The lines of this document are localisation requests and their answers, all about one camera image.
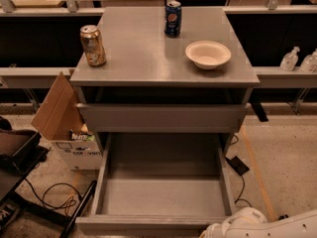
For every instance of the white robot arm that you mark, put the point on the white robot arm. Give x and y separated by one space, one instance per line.
251 223

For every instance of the open cardboard box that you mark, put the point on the open cardboard box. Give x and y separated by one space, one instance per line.
57 116

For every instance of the grey drawer cabinet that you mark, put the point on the grey drawer cabinet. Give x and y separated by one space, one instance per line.
144 66

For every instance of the snack bag in box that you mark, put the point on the snack bag in box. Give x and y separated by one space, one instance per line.
81 136

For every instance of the clear sanitizer bottle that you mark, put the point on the clear sanitizer bottle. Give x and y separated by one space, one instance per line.
309 64
289 61

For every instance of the grey top drawer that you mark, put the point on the grey top drawer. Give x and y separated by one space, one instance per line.
159 118

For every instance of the black power adapter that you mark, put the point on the black power adapter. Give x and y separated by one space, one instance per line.
237 165

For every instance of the white paper bowl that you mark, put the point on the white paper bowl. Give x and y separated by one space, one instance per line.
207 54

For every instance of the grey drawer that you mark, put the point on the grey drawer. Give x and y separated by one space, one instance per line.
159 118
159 185

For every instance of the blue Pepsi can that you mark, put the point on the blue Pepsi can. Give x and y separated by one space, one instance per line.
172 16

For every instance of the black cart with tray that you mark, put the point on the black cart with tray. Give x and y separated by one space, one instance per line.
20 153

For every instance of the gold soda can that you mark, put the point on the gold soda can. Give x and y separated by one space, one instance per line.
91 40

